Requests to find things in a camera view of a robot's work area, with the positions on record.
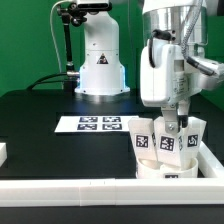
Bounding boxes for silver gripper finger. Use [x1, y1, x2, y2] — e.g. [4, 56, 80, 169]
[161, 104, 179, 134]
[178, 98, 190, 128]

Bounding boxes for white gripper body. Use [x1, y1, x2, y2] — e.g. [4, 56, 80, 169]
[140, 38, 224, 107]

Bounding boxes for white round stool seat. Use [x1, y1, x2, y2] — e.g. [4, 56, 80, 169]
[136, 158, 198, 179]

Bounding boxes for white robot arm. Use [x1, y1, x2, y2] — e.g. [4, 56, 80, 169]
[75, 0, 224, 133]

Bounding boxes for white L-shaped fence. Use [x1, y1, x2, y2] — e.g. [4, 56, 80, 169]
[0, 145, 224, 207]

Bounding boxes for white marker sheet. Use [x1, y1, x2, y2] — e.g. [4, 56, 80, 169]
[55, 115, 133, 133]

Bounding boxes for white block at left edge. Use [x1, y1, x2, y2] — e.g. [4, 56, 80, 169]
[0, 143, 7, 167]

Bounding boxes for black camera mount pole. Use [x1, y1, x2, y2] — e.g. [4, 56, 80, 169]
[57, 3, 87, 93]

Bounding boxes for white cable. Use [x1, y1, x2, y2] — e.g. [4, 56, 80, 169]
[49, 0, 72, 74]

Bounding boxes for black cables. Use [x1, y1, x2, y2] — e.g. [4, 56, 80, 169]
[26, 73, 80, 91]

